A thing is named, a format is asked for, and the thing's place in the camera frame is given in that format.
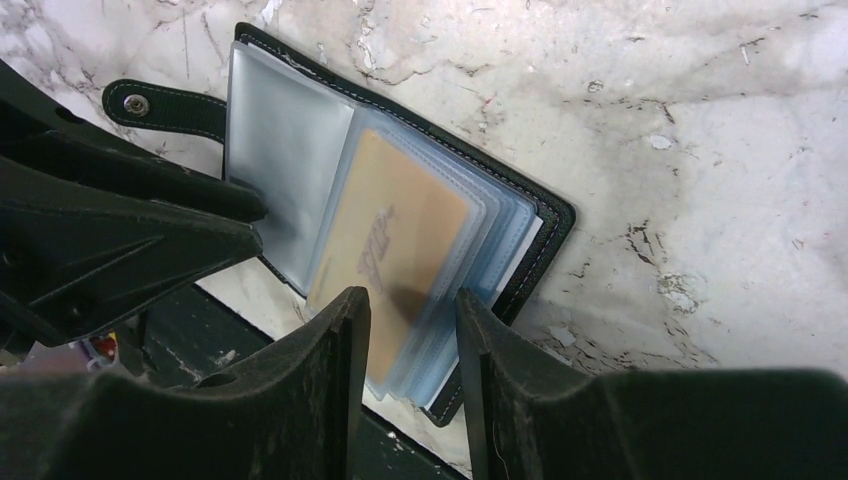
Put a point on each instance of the gold card in holder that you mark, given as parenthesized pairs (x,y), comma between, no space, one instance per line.
(392,231)

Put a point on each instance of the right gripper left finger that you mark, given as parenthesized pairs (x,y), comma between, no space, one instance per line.
(288,411)

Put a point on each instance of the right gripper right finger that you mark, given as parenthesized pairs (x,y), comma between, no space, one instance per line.
(530,416)

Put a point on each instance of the black leather card holder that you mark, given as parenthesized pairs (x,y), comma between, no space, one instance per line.
(289,127)

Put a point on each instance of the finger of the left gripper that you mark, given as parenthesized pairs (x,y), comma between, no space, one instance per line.
(76,260)
(40,133)

